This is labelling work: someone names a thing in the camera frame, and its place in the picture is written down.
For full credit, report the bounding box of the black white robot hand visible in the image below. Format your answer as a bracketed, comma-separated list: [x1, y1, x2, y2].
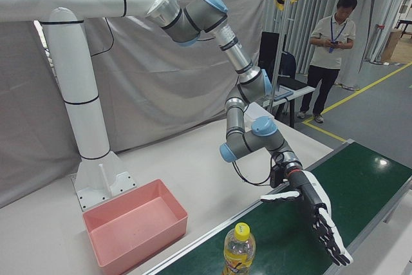
[259, 169, 354, 267]

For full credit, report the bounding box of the yellow capped orange drink bottle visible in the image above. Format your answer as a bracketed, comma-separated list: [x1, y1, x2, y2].
[222, 222, 257, 275]

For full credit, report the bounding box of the pink plastic basket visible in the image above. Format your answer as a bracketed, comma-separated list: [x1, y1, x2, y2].
[82, 178, 189, 275]

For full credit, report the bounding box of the green conveyor belt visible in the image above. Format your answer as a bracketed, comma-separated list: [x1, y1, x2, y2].
[135, 139, 412, 275]

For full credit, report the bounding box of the white flat box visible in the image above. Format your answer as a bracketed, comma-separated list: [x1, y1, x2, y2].
[244, 96, 277, 128]

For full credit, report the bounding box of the white side table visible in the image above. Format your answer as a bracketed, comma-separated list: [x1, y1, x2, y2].
[257, 83, 318, 128]

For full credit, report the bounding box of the blue edged tablet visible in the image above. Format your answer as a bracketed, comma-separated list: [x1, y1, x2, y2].
[272, 86, 294, 101]

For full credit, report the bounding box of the black laptop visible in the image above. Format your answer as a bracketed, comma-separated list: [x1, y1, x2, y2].
[276, 77, 309, 91]

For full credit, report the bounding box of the dark blue chair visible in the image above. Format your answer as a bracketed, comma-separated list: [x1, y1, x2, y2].
[279, 51, 297, 79]

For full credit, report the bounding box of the man in white polo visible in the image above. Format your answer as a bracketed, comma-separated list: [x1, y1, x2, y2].
[297, 0, 357, 124]

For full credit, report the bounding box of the black background monitor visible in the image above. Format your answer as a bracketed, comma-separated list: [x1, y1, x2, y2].
[258, 31, 280, 78]

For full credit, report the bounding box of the brown cardboard box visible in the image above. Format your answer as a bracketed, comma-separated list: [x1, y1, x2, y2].
[381, 28, 404, 64]

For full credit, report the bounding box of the grey fabric curtain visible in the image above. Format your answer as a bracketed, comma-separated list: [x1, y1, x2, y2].
[0, 0, 270, 209]

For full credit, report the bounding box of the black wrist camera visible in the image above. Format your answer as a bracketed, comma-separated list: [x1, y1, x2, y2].
[269, 164, 290, 189]

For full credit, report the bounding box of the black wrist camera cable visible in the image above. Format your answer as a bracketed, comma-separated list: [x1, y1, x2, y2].
[232, 152, 285, 187]

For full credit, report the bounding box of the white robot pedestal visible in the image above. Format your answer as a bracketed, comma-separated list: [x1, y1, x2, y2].
[0, 0, 173, 213]

